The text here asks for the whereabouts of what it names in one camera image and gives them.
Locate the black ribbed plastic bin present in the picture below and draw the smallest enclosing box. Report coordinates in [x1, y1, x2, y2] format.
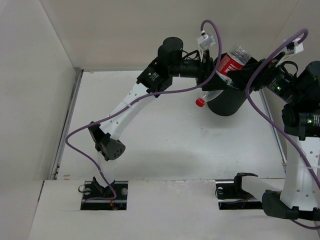
[207, 56, 261, 117]

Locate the red label water bottle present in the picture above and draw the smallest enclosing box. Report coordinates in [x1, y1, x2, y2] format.
[195, 45, 252, 108]

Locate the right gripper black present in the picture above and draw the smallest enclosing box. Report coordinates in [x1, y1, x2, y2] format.
[227, 51, 303, 104]

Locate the aluminium table edge rail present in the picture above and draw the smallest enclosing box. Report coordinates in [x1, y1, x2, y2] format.
[48, 67, 84, 180]
[259, 90, 287, 173]

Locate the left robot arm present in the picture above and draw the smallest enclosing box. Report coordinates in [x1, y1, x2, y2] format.
[88, 34, 218, 200]

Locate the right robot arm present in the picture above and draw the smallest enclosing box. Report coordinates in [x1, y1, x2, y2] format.
[231, 59, 320, 221]

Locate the aluminium table edge rail left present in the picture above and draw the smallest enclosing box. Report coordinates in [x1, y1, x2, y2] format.
[48, 67, 84, 180]

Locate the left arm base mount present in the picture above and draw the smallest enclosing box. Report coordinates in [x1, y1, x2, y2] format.
[78, 180, 129, 211]

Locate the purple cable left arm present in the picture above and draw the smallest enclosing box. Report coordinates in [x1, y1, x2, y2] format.
[65, 20, 223, 201]

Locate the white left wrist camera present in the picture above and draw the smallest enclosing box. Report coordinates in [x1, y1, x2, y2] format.
[197, 31, 216, 51]

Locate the aluminium table edge rail right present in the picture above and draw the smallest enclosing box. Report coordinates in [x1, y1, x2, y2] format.
[259, 90, 287, 173]

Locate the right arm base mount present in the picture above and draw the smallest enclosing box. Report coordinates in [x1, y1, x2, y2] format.
[214, 179, 262, 210]

